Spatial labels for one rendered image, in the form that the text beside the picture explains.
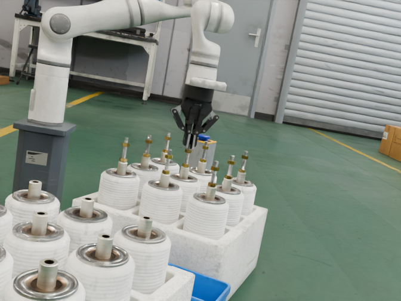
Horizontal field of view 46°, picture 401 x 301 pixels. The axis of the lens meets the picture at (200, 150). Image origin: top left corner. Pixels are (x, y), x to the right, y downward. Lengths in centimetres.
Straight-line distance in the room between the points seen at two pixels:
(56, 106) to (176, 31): 500
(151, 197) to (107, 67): 534
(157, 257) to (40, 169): 71
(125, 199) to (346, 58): 570
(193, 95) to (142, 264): 52
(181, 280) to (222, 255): 21
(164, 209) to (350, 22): 577
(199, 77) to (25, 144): 54
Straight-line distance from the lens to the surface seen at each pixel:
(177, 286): 81
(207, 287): 101
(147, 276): 78
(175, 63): 631
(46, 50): 141
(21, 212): 89
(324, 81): 656
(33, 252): 73
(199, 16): 116
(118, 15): 139
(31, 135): 139
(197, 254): 104
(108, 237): 69
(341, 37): 663
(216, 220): 105
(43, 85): 139
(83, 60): 642
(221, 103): 635
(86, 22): 138
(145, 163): 126
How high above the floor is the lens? 54
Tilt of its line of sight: 10 degrees down
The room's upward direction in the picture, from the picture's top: 10 degrees clockwise
